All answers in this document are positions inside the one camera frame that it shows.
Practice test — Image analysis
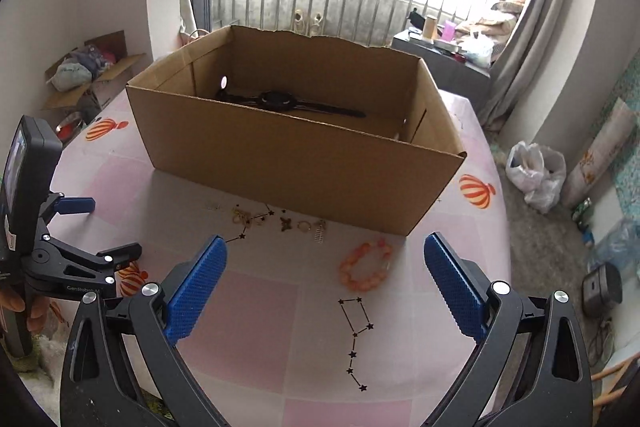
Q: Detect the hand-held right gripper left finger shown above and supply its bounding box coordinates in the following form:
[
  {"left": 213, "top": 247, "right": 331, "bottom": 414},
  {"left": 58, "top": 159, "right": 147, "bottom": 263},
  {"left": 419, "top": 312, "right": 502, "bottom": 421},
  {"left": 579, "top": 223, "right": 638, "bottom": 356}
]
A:
[{"left": 60, "top": 234, "right": 228, "bottom": 427}]

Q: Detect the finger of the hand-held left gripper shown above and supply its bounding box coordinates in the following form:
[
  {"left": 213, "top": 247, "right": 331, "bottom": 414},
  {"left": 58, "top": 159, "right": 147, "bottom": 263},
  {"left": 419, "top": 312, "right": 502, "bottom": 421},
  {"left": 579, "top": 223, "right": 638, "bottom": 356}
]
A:
[
  {"left": 42, "top": 192, "right": 96, "bottom": 228},
  {"left": 22, "top": 234, "right": 143, "bottom": 300}
]

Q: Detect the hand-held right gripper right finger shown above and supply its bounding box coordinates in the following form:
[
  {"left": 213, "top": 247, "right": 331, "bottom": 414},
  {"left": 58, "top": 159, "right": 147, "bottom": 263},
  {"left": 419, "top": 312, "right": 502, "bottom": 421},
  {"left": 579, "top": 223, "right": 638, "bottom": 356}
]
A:
[{"left": 422, "top": 232, "right": 593, "bottom": 427}]

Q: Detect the orange bead bracelet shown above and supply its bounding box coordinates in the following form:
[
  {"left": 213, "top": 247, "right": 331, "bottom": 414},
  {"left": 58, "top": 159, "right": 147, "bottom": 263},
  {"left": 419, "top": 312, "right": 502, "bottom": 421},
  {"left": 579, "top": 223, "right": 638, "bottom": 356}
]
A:
[{"left": 339, "top": 237, "right": 394, "bottom": 292}]

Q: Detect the large cardboard box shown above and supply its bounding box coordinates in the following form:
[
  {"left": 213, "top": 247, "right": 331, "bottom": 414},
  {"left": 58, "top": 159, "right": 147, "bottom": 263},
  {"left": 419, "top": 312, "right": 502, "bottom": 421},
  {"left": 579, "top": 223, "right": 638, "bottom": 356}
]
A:
[{"left": 125, "top": 24, "right": 468, "bottom": 237}]

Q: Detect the person's left hand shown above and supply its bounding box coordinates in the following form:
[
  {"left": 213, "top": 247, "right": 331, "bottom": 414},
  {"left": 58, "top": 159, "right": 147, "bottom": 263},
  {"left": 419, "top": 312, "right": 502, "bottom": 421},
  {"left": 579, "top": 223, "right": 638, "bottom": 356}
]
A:
[{"left": 0, "top": 284, "right": 51, "bottom": 333}]

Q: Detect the metal bowl on floor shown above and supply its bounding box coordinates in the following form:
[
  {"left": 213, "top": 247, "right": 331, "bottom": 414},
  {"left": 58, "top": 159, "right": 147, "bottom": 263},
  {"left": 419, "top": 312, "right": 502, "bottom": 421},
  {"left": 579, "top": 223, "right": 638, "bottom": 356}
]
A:
[{"left": 55, "top": 114, "right": 86, "bottom": 142}]

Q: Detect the pink printed tablecloth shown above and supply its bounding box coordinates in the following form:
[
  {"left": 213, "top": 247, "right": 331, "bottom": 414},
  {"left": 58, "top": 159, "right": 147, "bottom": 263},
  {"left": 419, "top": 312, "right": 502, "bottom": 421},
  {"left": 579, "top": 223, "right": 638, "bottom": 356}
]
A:
[{"left": 12, "top": 82, "right": 513, "bottom": 427}]

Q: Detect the white stuffed bag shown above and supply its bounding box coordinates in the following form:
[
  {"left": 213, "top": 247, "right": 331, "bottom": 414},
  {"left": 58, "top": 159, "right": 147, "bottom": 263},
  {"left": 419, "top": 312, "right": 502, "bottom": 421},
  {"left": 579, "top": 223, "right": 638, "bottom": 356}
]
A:
[{"left": 46, "top": 59, "right": 96, "bottom": 92}]

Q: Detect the white fluffy mat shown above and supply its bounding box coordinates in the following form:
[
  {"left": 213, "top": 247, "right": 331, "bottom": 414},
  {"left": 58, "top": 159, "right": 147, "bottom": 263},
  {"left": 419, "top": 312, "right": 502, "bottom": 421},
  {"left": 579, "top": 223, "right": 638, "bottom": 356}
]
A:
[{"left": 15, "top": 332, "right": 76, "bottom": 388}]

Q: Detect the small open cardboard box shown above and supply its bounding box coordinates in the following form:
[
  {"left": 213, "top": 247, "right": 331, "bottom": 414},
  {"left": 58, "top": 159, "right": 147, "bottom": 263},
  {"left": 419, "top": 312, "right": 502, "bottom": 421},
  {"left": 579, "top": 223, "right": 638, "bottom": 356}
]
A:
[{"left": 41, "top": 31, "right": 148, "bottom": 112}]

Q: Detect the purple clothing bundle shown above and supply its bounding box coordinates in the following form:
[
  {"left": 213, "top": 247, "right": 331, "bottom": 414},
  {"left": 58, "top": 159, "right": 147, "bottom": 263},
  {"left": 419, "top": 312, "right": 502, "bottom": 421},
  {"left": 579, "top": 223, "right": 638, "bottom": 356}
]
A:
[{"left": 67, "top": 44, "right": 118, "bottom": 72}]

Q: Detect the white plastic shopping bag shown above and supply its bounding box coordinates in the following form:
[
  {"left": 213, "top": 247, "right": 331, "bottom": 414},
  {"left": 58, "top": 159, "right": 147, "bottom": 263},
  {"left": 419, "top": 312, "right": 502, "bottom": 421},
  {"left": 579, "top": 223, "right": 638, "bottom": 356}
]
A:
[{"left": 505, "top": 141, "right": 567, "bottom": 214}]

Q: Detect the small black bin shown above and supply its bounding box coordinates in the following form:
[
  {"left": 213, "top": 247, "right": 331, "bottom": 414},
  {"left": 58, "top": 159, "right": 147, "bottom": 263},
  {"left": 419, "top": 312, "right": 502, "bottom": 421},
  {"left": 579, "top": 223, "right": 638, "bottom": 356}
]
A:
[{"left": 582, "top": 263, "right": 623, "bottom": 319}]

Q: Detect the wooden chair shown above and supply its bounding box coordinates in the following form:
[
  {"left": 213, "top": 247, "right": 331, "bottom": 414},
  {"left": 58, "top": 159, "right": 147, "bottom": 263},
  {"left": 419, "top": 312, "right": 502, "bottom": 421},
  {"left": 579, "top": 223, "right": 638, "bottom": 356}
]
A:
[{"left": 592, "top": 357, "right": 633, "bottom": 408}]

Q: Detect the rolled white poster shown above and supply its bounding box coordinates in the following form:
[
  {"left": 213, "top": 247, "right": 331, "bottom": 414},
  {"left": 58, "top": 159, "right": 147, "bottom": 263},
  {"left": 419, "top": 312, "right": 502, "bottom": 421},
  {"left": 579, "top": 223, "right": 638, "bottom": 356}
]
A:
[{"left": 562, "top": 97, "right": 640, "bottom": 208}]

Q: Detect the black wrist watch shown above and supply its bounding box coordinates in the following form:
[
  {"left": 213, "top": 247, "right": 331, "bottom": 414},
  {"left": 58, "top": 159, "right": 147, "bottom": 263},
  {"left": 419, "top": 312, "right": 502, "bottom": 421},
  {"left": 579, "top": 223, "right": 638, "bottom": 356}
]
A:
[{"left": 215, "top": 89, "right": 367, "bottom": 118}]

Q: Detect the teal floral cloth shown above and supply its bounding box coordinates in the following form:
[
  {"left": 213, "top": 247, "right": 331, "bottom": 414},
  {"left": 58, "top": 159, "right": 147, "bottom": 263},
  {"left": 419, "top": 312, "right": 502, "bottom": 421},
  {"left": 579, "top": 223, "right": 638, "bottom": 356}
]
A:
[{"left": 595, "top": 57, "right": 640, "bottom": 228}]

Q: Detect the grey cabinet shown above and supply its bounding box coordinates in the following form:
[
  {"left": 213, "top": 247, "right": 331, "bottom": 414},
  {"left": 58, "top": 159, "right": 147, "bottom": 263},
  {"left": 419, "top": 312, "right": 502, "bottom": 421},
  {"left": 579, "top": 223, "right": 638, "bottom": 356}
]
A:
[{"left": 390, "top": 29, "right": 493, "bottom": 112}]

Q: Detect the white plastic bag on cabinet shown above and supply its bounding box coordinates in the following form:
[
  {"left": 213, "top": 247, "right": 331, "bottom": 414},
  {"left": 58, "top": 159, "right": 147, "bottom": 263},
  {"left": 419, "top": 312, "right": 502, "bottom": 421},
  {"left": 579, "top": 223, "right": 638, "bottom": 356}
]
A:
[{"left": 460, "top": 32, "right": 496, "bottom": 68}]

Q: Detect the pile of folded cloth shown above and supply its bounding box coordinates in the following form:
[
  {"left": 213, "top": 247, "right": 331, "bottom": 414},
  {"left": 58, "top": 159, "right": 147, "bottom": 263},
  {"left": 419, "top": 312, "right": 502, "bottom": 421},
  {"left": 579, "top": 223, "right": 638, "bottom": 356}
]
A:
[{"left": 462, "top": 0, "right": 523, "bottom": 38}]

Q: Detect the grey curtain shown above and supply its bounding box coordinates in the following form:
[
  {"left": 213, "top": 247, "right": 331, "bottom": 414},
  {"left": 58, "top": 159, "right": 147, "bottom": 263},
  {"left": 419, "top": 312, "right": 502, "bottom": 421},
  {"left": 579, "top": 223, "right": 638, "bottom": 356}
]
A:
[{"left": 480, "top": 0, "right": 596, "bottom": 132}]

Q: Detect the gold chain jewelry cluster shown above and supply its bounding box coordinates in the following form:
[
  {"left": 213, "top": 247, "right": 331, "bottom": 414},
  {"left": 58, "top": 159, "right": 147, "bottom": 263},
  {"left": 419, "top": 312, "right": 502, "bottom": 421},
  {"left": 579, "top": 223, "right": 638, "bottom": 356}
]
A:
[{"left": 231, "top": 206, "right": 256, "bottom": 228}]

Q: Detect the beige bag with handles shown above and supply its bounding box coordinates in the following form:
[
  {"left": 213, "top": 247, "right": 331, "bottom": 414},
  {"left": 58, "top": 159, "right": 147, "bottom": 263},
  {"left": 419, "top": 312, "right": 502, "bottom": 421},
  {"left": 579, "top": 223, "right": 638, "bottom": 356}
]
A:
[{"left": 180, "top": 27, "right": 211, "bottom": 45}]

